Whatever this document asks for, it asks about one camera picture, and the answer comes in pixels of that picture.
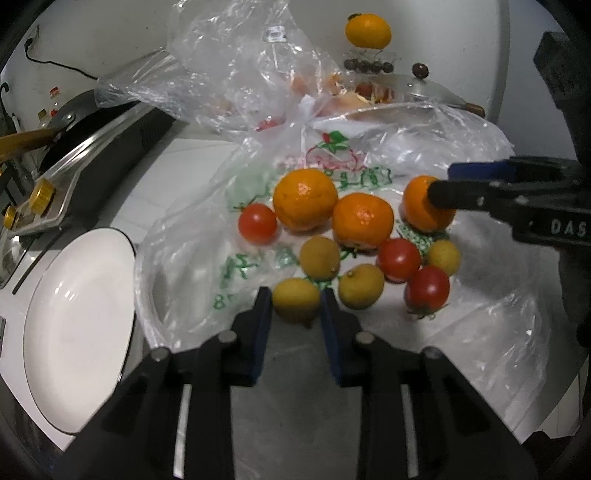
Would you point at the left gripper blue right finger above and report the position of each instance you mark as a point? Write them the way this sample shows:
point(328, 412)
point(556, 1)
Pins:
point(344, 351)

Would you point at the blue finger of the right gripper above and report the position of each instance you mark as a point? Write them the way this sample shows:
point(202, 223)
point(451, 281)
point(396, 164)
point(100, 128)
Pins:
point(485, 171)
point(467, 195)

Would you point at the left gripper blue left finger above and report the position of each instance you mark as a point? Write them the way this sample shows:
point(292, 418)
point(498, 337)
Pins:
point(252, 329)

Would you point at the red cherry tomato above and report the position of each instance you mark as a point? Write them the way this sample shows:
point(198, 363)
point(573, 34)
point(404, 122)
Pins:
point(399, 259)
point(427, 291)
point(257, 224)

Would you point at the large orange mandarin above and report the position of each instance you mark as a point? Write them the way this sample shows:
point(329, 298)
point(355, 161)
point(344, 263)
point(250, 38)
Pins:
point(304, 199)

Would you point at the steel lid with brown knob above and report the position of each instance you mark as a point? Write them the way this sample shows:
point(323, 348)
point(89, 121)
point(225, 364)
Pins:
point(418, 88)

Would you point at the printed flat plastic bag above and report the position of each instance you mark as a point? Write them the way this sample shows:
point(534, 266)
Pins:
point(194, 272)

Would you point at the orange fruit decoration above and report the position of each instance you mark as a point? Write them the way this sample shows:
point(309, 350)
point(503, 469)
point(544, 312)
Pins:
point(368, 31)

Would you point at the white round plate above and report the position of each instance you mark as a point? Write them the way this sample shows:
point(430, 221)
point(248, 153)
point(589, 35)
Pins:
point(78, 327)

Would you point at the silver induction cooker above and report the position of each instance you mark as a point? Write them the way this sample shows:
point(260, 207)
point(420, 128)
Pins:
point(80, 171)

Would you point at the clear crumpled plastic bag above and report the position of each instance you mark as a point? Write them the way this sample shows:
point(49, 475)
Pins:
point(234, 66)

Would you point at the black wok with wooden handle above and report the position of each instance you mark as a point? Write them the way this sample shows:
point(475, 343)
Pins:
point(50, 129)

